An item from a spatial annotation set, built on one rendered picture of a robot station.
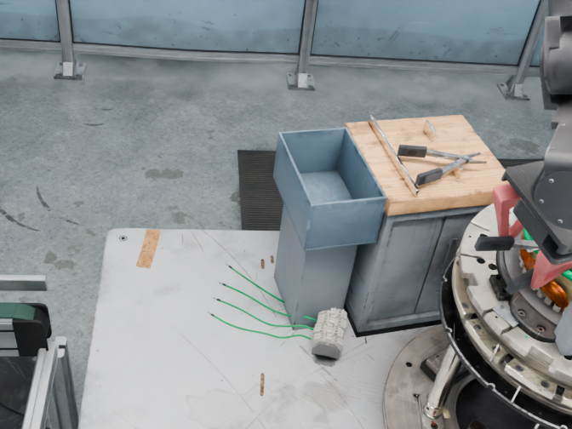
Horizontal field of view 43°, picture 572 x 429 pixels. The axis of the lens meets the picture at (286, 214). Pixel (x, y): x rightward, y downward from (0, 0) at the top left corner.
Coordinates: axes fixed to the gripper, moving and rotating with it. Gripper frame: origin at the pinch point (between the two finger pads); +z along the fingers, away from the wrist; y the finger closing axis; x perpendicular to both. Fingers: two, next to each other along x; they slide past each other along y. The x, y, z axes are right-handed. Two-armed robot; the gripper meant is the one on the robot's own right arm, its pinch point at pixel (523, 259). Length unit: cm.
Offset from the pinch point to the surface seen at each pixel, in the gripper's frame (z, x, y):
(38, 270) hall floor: 132, -44, -114
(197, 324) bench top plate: 43, -24, -27
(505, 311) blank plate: 7.0, -0.4, 1.8
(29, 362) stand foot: 126, -51, -79
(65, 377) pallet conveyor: 60, -45, -34
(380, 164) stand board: 14.0, 1.3, -28.6
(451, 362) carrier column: 23.5, 0.7, -1.4
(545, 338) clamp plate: 6.3, 1.5, 6.4
